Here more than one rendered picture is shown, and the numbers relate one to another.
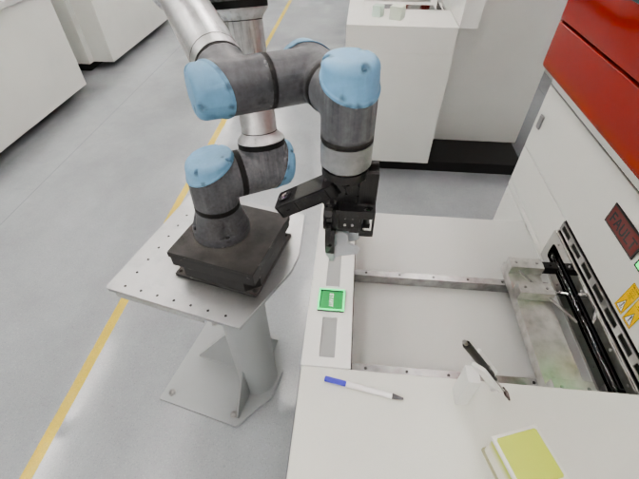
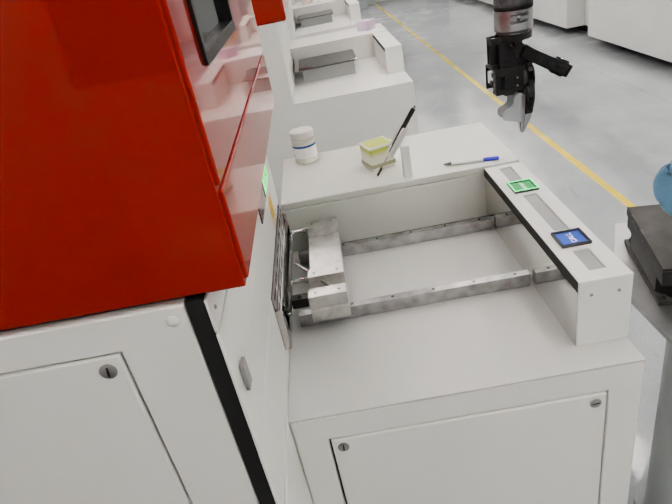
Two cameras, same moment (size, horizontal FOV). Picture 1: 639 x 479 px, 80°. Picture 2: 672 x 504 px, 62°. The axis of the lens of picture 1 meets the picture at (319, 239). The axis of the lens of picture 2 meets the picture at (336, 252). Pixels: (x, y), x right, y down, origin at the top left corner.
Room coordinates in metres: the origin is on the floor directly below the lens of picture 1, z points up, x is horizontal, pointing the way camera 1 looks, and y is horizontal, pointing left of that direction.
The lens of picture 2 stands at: (1.62, -0.54, 1.54)
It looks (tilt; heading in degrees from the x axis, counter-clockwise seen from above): 29 degrees down; 177
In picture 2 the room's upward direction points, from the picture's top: 12 degrees counter-clockwise
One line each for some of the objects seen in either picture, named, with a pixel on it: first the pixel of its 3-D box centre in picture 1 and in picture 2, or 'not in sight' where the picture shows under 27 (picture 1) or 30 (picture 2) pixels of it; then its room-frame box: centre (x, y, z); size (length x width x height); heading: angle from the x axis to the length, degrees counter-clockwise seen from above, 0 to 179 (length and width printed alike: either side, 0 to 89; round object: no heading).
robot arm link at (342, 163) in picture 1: (346, 151); (513, 20); (0.48, -0.04, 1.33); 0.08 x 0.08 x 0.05
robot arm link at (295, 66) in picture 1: (304, 75); not in sight; (0.56, 0.02, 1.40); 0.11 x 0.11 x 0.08; 26
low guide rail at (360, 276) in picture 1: (449, 281); (413, 298); (0.63, -0.34, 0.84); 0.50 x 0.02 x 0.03; 85
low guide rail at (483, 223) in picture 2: (467, 380); (394, 240); (0.37, -0.32, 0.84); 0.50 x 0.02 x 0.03; 85
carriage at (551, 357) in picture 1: (539, 325); (327, 269); (0.48, -0.51, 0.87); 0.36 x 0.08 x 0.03; 175
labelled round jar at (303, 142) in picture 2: not in sight; (303, 145); (-0.01, -0.48, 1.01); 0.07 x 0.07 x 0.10
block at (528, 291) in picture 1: (533, 291); (326, 275); (0.56, -0.51, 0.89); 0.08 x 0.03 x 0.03; 85
